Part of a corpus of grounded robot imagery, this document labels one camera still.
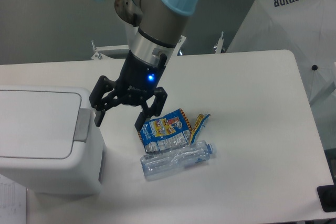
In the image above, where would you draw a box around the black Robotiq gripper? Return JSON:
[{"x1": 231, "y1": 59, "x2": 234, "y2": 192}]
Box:
[{"x1": 89, "y1": 51, "x2": 167, "y2": 132}]

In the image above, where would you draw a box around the white push-lid trash can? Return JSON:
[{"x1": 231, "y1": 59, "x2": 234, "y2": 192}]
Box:
[{"x1": 1, "y1": 85, "x2": 106, "y2": 195}]

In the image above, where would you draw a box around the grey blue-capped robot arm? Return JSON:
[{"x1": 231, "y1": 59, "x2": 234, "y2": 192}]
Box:
[{"x1": 89, "y1": 0, "x2": 198, "y2": 130}]

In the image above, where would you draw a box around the blue yellow snack wrapper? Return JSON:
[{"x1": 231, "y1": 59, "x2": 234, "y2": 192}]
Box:
[{"x1": 138, "y1": 109, "x2": 191, "y2": 153}]

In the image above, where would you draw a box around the torn yellow wrapper strip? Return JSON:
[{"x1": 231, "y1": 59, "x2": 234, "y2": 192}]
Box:
[{"x1": 188, "y1": 114, "x2": 211, "y2": 144}]

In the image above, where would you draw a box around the crushed clear plastic bottle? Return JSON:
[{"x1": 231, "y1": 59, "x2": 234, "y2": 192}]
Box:
[{"x1": 140, "y1": 141, "x2": 217, "y2": 181}]

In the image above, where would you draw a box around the printed paper sheet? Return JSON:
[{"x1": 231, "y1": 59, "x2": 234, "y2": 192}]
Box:
[{"x1": 1, "y1": 175, "x2": 27, "y2": 224}]

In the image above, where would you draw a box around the white printed umbrella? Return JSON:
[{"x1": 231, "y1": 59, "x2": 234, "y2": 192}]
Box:
[{"x1": 227, "y1": 0, "x2": 335, "y2": 103}]

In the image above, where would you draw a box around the black device at table edge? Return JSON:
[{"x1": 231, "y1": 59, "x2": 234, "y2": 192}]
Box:
[{"x1": 317, "y1": 185, "x2": 335, "y2": 212}]

